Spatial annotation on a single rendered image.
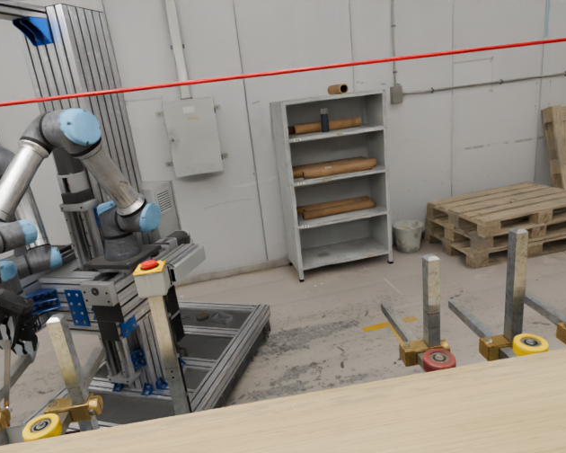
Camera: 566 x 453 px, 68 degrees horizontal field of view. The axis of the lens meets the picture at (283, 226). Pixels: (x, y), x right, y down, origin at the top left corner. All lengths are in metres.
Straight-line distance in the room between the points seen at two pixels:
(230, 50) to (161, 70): 0.59
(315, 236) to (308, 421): 3.21
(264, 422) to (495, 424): 0.49
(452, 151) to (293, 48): 1.89
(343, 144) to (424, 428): 3.28
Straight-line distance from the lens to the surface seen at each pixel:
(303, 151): 3.91
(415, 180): 4.43
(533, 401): 1.12
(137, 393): 2.42
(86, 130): 1.50
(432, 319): 1.27
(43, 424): 1.25
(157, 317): 1.15
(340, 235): 4.20
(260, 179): 3.87
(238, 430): 1.03
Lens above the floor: 1.59
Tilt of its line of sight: 17 degrees down
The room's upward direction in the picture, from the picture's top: 7 degrees counter-clockwise
